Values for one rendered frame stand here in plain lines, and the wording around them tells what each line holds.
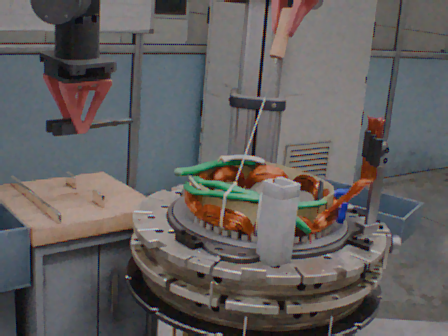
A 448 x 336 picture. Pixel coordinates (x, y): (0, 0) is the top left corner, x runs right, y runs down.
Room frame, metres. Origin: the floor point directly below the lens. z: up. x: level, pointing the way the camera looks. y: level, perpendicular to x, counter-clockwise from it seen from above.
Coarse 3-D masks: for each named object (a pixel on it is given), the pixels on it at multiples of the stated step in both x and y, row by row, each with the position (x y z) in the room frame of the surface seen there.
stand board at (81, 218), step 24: (0, 192) 0.84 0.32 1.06; (48, 192) 0.86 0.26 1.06; (72, 192) 0.87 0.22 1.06; (120, 192) 0.89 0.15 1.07; (24, 216) 0.76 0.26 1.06; (48, 216) 0.77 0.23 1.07; (72, 216) 0.78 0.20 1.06; (96, 216) 0.78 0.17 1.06; (120, 216) 0.80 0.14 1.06; (48, 240) 0.73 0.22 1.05
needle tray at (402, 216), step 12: (324, 180) 1.06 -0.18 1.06; (360, 192) 1.02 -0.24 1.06; (360, 204) 1.02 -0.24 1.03; (384, 204) 1.00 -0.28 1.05; (396, 204) 0.99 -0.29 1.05; (408, 204) 0.98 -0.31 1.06; (420, 204) 0.96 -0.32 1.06; (384, 216) 0.89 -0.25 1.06; (396, 216) 0.89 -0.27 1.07; (408, 216) 0.89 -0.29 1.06; (420, 216) 0.96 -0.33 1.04; (396, 228) 0.88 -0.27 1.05; (408, 228) 0.91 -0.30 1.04
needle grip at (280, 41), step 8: (280, 16) 0.75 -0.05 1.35; (288, 16) 0.74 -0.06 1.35; (280, 24) 0.74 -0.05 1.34; (288, 24) 0.74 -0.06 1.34; (280, 32) 0.73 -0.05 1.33; (280, 40) 0.73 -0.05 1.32; (272, 48) 0.73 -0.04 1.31; (280, 48) 0.73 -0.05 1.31; (272, 56) 0.73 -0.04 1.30; (280, 56) 0.73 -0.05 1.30
